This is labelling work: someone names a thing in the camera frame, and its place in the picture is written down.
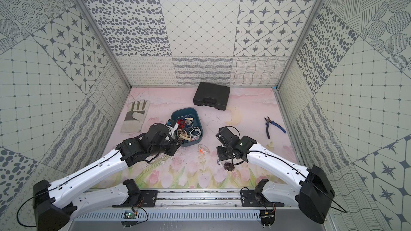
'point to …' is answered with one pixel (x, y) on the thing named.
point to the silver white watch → (195, 132)
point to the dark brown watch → (229, 167)
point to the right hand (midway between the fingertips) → (223, 154)
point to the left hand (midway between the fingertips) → (182, 145)
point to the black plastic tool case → (212, 95)
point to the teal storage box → (181, 114)
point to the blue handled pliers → (273, 123)
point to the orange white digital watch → (202, 148)
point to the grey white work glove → (135, 116)
